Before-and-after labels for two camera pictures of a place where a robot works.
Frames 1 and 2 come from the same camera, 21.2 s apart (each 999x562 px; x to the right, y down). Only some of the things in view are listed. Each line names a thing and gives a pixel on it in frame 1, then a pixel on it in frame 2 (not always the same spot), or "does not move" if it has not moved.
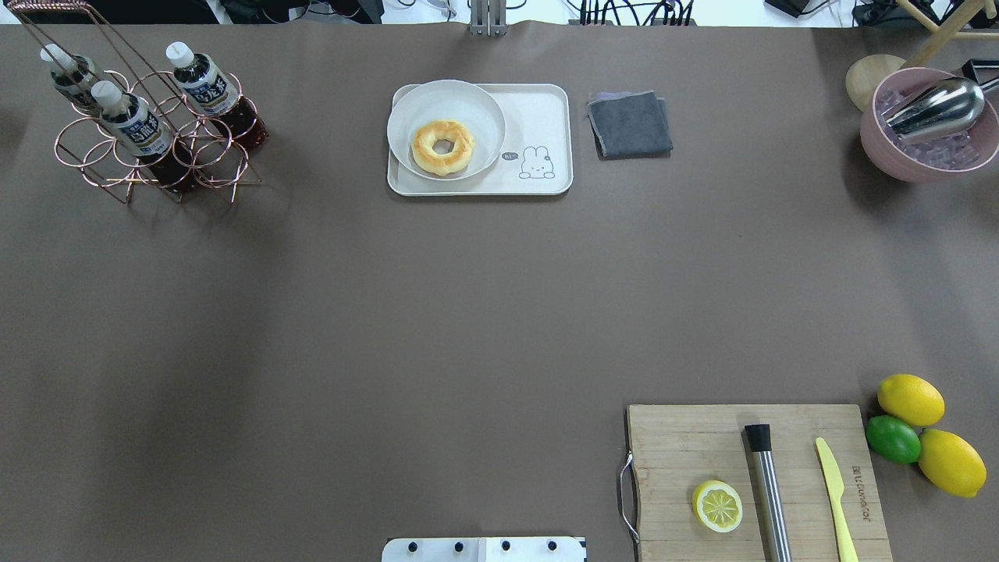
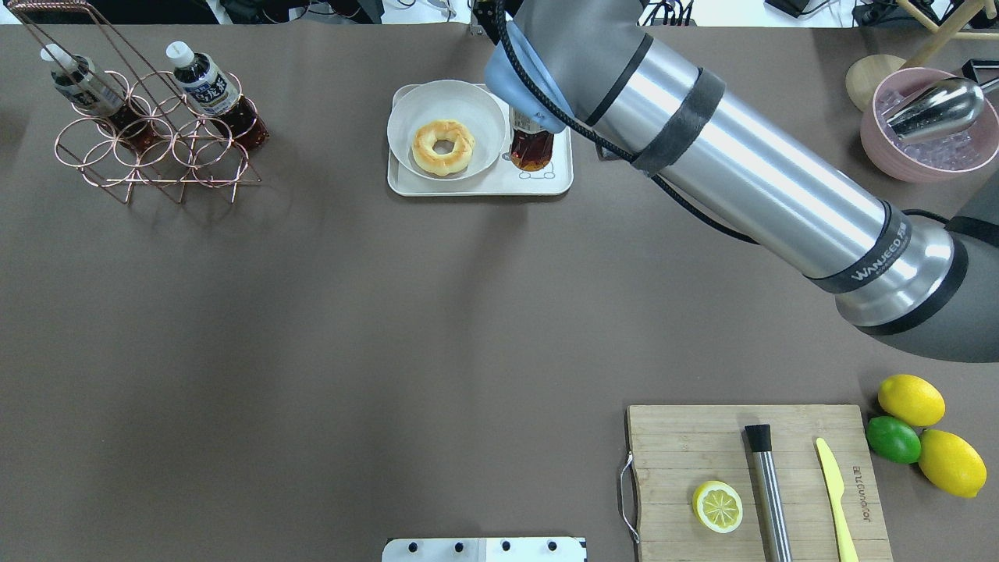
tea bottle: (134, 122) -> (531, 144)
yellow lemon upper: (911, 399) does not move
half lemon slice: (716, 506) does not move
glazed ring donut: (446, 164) does not move
